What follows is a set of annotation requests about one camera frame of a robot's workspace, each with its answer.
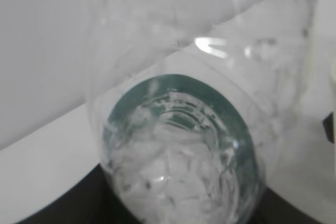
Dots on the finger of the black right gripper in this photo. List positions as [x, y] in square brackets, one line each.
[329, 127]

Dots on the clear green-label water bottle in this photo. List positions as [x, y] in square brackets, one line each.
[189, 101]

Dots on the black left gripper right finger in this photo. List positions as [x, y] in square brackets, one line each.
[316, 202]

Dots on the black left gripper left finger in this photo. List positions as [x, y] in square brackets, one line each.
[89, 201]

